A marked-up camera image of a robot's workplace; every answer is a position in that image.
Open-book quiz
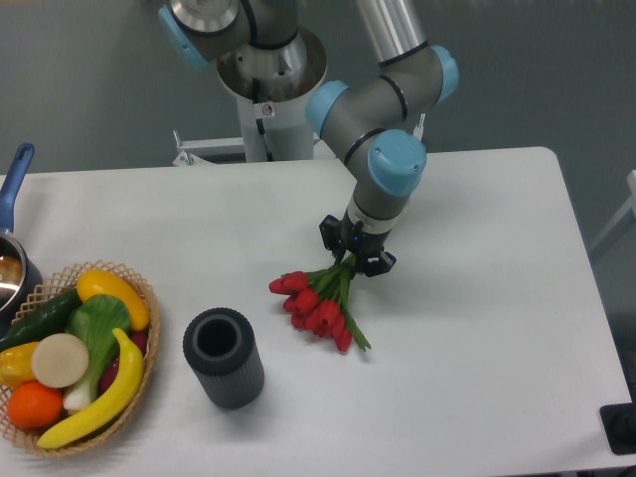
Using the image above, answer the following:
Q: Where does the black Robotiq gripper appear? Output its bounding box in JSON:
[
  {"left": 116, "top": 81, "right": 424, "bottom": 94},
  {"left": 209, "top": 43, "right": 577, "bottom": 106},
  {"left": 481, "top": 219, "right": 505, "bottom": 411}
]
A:
[{"left": 319, "top": 213, "right": 397, "bottom": 277}]

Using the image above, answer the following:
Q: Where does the red tulip bouquet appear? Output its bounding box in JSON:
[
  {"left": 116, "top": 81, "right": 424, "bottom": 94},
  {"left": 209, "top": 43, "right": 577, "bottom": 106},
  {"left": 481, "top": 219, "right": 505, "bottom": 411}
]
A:
[{"left": 268, "top": 255, "right": 372, "bottom": 353}]

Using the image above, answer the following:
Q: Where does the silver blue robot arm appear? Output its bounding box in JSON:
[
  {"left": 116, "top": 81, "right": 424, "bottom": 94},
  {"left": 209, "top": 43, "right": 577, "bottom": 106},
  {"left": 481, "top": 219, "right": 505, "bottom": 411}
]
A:
[{"left": 158, "top": 1, "right": 459, "bottom": 276}]

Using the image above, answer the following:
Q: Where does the dark grey ribbed vase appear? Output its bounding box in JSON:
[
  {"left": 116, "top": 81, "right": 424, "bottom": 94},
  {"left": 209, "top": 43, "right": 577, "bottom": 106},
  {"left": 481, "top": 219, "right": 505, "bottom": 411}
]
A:
[{"left": 182, "top": 307, "right": 264, "bottom": 409}]

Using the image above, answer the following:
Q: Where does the dark red vegetable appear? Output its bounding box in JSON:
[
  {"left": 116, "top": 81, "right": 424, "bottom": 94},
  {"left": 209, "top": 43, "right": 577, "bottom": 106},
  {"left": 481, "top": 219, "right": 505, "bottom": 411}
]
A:
[{"left": 99, "top": 331, "right": 148, "bottom": 395}]

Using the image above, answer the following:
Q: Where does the yellow banana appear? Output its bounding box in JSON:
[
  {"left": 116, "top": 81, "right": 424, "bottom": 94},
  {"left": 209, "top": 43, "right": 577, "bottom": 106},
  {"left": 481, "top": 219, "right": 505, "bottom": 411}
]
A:
[{"left": 37, "top": 328, "right": 144, "bottom": 450}]

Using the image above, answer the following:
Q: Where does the green bok choy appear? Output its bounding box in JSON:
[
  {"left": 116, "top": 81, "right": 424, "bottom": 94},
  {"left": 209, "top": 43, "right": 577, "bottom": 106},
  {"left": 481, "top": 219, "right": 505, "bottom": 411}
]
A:
[{"left": 64, "top": 294, "right": 131, "bottom": 413}]

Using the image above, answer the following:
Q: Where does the white furniture leg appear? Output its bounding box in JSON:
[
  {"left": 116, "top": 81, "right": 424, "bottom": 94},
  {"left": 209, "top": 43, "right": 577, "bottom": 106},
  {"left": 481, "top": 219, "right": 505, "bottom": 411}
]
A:
[{"left": 588, "top": 170, "right": 635, "bottom": 262}]

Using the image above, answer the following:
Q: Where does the woven wicker basket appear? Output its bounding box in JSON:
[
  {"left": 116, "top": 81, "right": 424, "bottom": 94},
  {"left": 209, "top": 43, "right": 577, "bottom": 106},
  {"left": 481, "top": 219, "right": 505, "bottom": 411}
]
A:
[{"left": 1, "top": 260, "right": 161, "bottom": 457}]

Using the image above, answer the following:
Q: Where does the green cucumber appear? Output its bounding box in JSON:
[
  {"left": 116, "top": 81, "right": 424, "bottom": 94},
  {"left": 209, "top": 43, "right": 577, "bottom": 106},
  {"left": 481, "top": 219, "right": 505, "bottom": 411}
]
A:
[{"left": 1, "top": 288, "right": 81, "bottom": 351}]

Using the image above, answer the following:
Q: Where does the beige round disc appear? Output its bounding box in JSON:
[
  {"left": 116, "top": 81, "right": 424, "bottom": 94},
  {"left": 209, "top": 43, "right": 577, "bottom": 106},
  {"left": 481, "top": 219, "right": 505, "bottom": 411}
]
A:
[{"left": 31, "top": 333, "right": 89, "bottom": 389}]

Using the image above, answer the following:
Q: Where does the black device at table edge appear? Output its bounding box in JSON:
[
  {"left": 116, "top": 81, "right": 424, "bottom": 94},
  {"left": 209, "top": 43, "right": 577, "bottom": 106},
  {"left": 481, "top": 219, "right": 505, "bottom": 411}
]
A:
[{"left": 599, "top": 402, "right": 635, "bottom": 455}]

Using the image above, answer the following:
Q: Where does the yellow bell pepper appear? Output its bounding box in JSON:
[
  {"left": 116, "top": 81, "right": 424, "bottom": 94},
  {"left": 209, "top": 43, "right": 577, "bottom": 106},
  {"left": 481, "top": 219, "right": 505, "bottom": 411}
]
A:
[{"left": 0, "top": 342, "right": 39, "bottom": 389}]

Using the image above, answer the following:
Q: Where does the orange fruit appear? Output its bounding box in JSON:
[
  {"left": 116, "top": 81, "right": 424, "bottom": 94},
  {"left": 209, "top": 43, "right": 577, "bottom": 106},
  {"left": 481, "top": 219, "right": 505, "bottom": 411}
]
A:
[{"left": 7, "top": 381, "right": 63, "bottom": 429}]

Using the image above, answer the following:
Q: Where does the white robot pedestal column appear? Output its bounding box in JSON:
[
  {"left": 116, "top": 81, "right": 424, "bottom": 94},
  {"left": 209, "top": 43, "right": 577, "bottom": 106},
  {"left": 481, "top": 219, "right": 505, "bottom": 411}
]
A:
[{"left": 235, "top": 93, "right": 314, "bottom": 163}]

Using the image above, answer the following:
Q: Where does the white metal base frame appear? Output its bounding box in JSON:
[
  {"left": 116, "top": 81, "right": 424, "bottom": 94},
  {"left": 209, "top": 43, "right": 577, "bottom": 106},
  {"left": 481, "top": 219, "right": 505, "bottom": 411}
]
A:
[{"left": 171, "top": 113, "right": 427, "bottom": 167}]

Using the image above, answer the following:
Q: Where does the blue handled saucepan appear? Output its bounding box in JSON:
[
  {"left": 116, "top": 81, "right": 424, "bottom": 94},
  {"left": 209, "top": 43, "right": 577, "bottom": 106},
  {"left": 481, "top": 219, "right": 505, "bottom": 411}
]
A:
[{"left": 1, "top": 143, "right": 42, "bottom": 337}]

